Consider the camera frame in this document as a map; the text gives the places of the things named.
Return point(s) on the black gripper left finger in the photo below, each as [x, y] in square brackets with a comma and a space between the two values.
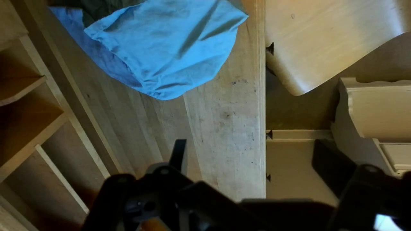
[141, 196]

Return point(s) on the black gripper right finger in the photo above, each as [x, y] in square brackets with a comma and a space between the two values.
[367, 192]

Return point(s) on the blue cloth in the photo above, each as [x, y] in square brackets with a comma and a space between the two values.
[161, 46]

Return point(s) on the light wooden slatted chair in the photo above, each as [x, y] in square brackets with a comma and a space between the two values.
[325, 38]

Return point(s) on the white nightstand with drawer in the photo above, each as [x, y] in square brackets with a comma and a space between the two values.
[376, 110]

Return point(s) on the bed with beige cover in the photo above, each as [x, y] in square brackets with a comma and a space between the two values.
[222, 128]

